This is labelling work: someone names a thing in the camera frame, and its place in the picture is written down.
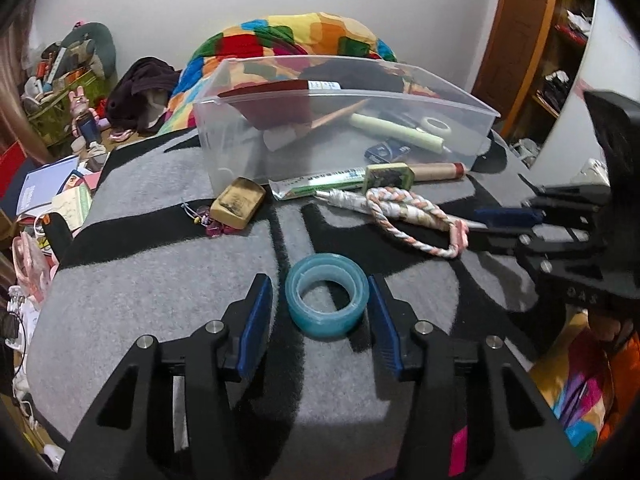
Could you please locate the braided pink white rope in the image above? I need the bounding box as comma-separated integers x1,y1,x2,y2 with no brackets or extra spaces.
365,185,471,260

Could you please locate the tan roll with red band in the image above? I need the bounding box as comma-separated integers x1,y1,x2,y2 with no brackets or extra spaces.
409,162,466,182

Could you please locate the pale green Miniso tube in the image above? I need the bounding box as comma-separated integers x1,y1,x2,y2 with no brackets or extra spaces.
348,113,448,154

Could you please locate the white gauze tape roll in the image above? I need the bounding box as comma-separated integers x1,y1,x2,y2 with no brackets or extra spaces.
420,117,452,139

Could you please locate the blue Max staples box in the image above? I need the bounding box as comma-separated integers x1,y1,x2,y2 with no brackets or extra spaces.
364,139,411,164

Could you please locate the blue tape roll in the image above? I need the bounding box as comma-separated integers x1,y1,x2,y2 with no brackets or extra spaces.
284,252,369,340

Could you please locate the white ointment tube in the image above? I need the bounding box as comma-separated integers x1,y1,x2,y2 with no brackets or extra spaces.
268,168,366,200

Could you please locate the gold metal lighter case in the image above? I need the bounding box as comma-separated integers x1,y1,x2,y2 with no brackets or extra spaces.
209,177,266,231

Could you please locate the peach cosmetic tube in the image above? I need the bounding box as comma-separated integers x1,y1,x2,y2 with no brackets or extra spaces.
262,99,369,152

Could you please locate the red envelope packet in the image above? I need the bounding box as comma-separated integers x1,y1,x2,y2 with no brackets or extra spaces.
217,79,312,130

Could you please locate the small green box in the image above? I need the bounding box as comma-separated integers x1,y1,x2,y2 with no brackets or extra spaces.
362,162,414,193

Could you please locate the green glass spray bottle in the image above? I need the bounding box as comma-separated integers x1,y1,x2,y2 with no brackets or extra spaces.
299,79,342,92

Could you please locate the grey black blanket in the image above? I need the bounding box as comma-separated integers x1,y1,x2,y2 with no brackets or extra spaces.
27,131,564,479

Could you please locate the wooden shelf unit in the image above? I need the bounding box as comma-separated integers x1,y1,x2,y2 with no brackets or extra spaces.
500,0,596,144

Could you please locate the black garment on bed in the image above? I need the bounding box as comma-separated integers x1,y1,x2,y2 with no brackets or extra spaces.
298,58,405,93

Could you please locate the wooden door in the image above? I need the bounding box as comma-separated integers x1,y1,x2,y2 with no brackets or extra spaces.
473,0,555,118

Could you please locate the clear plastic storage bin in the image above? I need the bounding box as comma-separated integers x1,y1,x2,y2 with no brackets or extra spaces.
193,55,499,193

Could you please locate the blue notebook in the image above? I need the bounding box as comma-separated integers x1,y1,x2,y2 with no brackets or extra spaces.
16,156,79,216

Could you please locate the colourful patchwork duvet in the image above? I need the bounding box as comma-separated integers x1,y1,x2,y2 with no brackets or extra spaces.
160,12,396,134

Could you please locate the red box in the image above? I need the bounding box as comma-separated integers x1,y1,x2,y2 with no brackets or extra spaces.
0,142,27,195

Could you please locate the pink rabbit toy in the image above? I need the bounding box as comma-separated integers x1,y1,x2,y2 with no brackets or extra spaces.
68,86,101,148

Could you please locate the green storage basket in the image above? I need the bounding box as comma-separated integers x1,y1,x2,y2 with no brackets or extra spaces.
22,70,112,148

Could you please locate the dark purple clothes pile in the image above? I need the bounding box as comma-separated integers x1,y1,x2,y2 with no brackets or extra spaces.
105,56,180,133

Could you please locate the grey green neck pillow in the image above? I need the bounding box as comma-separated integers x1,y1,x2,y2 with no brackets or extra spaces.
61,22,116,79

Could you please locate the beaded keychain charm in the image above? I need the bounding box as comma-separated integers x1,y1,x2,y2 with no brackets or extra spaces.
181,203,238,238

